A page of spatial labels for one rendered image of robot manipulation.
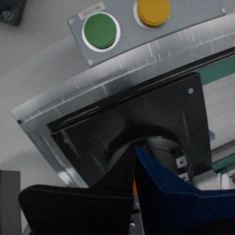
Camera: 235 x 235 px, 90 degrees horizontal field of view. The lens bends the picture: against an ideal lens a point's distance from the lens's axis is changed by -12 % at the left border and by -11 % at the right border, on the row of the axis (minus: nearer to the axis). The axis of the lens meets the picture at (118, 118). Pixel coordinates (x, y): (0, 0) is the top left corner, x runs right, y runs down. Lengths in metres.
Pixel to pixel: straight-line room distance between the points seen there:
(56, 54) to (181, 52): 0.23
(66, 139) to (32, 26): 0.24
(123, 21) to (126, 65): 0.05
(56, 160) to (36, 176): 0.23
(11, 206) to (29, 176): 0.25
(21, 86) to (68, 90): 0.18
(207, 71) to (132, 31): 0.13
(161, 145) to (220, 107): 0.17
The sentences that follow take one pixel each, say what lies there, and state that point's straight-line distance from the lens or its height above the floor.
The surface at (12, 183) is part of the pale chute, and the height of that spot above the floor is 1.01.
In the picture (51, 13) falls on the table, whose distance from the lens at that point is 0.33.
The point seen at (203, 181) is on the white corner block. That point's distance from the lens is 0.30.
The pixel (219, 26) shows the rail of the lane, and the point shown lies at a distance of 0.24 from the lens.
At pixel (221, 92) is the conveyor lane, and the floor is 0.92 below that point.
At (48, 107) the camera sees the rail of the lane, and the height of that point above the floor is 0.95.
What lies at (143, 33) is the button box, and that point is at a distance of 0.20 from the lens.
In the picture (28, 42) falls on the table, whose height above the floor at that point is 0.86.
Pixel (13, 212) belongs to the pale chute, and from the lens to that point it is 0.27.
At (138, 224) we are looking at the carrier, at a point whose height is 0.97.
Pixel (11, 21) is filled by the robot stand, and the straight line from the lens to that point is 0.35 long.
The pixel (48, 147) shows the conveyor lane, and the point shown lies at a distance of 0.26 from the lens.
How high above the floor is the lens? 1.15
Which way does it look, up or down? 67 degrees down
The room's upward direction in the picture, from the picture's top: 176 degrees clockwise
